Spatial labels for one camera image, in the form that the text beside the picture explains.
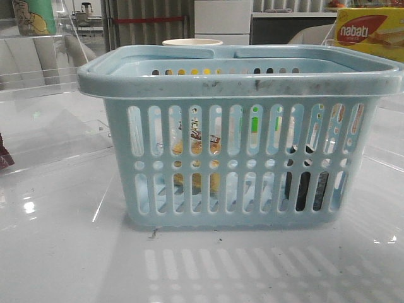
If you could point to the packaged bread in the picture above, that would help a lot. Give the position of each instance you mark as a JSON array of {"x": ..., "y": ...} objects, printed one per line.
[{"x": 175, "y": 149}]

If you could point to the dark tissue pack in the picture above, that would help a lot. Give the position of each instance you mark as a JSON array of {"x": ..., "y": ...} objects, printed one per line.
[{"x": 304, "y": 183}]

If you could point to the light blue plastic basket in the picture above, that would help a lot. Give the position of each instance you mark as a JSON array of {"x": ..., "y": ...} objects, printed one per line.
[{"x": 276, "y": 109}]

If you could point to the white paper cup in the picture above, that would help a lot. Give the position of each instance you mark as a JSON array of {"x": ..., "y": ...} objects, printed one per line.
[{"x": 191, "y": 42}]

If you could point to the white cabinet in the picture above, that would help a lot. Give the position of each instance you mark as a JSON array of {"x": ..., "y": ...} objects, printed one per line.
[{"x": 227, "y": 21}]

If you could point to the clear acrylic display shelf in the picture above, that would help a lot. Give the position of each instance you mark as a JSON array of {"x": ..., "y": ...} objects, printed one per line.
[{"x": 44, "y": 117}]

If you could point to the clear acrylic right stand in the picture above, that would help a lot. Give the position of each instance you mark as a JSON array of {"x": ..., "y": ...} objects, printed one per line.
[{"x": 327, "y": 35}]

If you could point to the dark red snack packet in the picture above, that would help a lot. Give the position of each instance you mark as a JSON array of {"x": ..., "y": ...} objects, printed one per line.
[{"x": 6, "y": 159}]

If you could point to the yellow nabati wafer box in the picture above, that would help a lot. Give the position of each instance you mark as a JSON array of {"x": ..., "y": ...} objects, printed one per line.
[{"x": 376, "y": 31}]

